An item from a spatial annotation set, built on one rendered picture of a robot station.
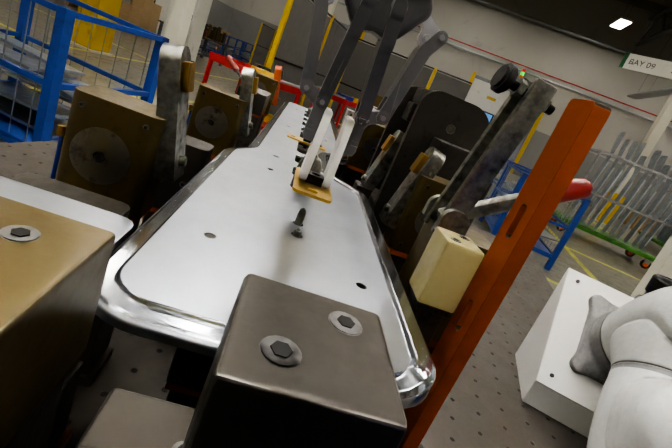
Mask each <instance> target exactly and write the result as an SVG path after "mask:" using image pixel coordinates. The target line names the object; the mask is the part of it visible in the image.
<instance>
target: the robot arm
mask: <svg viewBox="0 0 672 448"><path fill-rule="evenodd" d="M334 2H335V0H314V6H315V7H314V12H313V18H312V23H311V29H310V34H309V40H308V45H307V50H306V56H305V61H304V67H303V72H302V78H301V83H300V90H301V92H302V93H303V94H305V95H306V96H307V97H308V98H309V99H310V100H311V102H312V104H313V107H312V110H311V112H310V115H309V117H308V120H307V122H306V125H305V127H304V130H303V138H304V139H306V140H309V141H311V143H310V146H309V148H308V151H307V153H306V156H305V158H304V161H303V163H302V166H301V168H300V172H299V177H300V179H302V180H305V179H307V176H308V174H309V171H310V169H311V166H312V164H313V162H314V159H315V157H316V154H317V152H318V149H319V147H320V144H321V142H322V140H323V137H324V135H325V132H326V130H327V127H328V125H329V122H330V120H331V118H332V115H333V112H332V109H330V108H328V107H327V106H328V104H329V102H330V100H331V98H332V96H333V94H334V92H335V89H336V87H337V85H338V83H339V81H340V79H341V77H342V75H343V72H344V70H345V68H346V66H347V64H348V62H349V60H350V58H351V55H352V53H353V51H354V49H355V47H356V45H357V43H358V41H359V39H360V37H361V35H362V33H363V32H367V33H371V34H373V35H374V36H375V37H376V38H377V43H376V46H375V51H374V54H373V57H372V60H371V63H370V66H369V69H368V73H367V76H366V79H365V82H364V85H363V88H362V91H361V94H360V97H359V101H358V104H357V107H356V110H355V113H354V117H353V118H352V117H350V116H348V115H347V116H345V119H344V121H343V124H342V127H341V129H340V132H339V135H338V137H337V140H336V143H335V145H334V148H333V151H332V153H331V156H330V158H329V161H328V164H327V166H326V169H325V172H324V174H323V175H324V181H323V184H322V186H323V187H324V188H327V189H328V188H330V186H331V184H332V181H333V178H334V176H335V173H336V171H337V168H338V166H339V163H340V160H341V158H342V155H343V154H346V155H348V156H351V157H352V155H353V154H354V153H355V152H356V149H357V147H358V144H359V142H360V139H361V137H362V134H363V132H364V129H365V128H366V127H367V126H368V125H371V124H380V125H385V124H387V123H388V122H389V120H390V119H391V117H392V116H393V114H394V112H395V111H396V109H397V108H398V106H399V104H400V103H401V101H402V100H403V98H404V97H405V95H406V93H407V92H408V90H409V89H410V87H411V86H412V84H413V82H414V81H415V79H416V78H417V76H418V74H419V73H420V71H421V70H422V68H423V67H424V65H425V63H426V62H427V60H428V59H429V57H430V56H431V55H432V54H433V53H434V52H436V51H437V50H438V49H439V48H441V47H442V46H443V45H444V44H446V42H447V41H448V34H447V32H446V31H440V29H439V28H438V26H437V25H436V23H435V22H434V20H433V19H432V17H431V14H432V10H433V4H432V0H345V4H346V9H347V13H348V18H349V21H350V25H349V27H348V29H347V31H346V33H345V36H344V38H343V40H342V42H341V45H340V47H339V49H338V51H337V53H336V55H335V58H334V60H333V62H332V64H331V66H330V68H329V71H328V73H327V75H326V77H325V79H324V81H323V84H322V86H321V88H320V90H319V89H318V88H317V87H316V86H315V85H314V81H315V76H316V71H317V66H318V61H319V56H320V50H321V45H322V40H323V35H324V30H325V25H326V19H327V14H328V5H331V4H333V3H334ZM419 25H420V27H421V30H420V33H419V34H418V36H417V39H416V40H417V43H418V45H417V46H416V47H415V49H414V50H413V51H412V53H411V54H410V56H409V57H408V59H407V60H406V62H405V64H404V65H403V67H402V68H401V70H400V72H399V73H398V75H397V77H396V78H395V80H394V81H393V83H392V85H391V86H390V88H389V89H388V91H387V93H386V94H385V96H384V97H383V99H382V101H381V102H380V104H379V106H378V107H377V109H376V110H372V109H373V106H374V103H375V100H376V97H377V94H378V91H379V88H380V85H381V82H382V79H383V76H384V73H385V70H386V67H387V64H388V61H389V58H390V55H391V53H392V51H393V49H394V46H395V43H396V40H397V39H399V38H401V37H402V36H404V35H405V34H407V33H408V32H410V31H411V30H413V29H414V28H416V27H417V26H419ZM588 306H589V310H588V314H587V318H586V321H585V324H584V328H583V331H582V334H581V337H580V341H579V344H578V347H577V350H576V352H575V354H574V355H573V356H572V357H571V359H570V361H569V365H570V368H571V369H572V370H573V371H574V372H575V373H577V374H580V375H584V376H587V377H590V378H592V379H593V380H595V381H597V382H599V383H600V384H602V385H604V386H603V388H602V391H601V393H600V396H599V399H598V402H597V405H596V408H595V412H594V415H593V419H592V423H591V427H590V431H589V436H588V441H587V446H586V448H672V286H670V287H664V288H661V289H658V290H655V291H652V292H649V293H647V294H644V295H640V294H639V295H637V296H635V297H634V299H633V300H632V301H630V302H628V303H626V304H624V305H623V306H621V307H620V308H619V307H617V306H615V305H614V304H612V303H611V302H609V301H608V300H607V299H605V298H604V297H603V296H601V295H597V294H596V295H593V296H591V297H590V298H589V299H588Z"/></svg>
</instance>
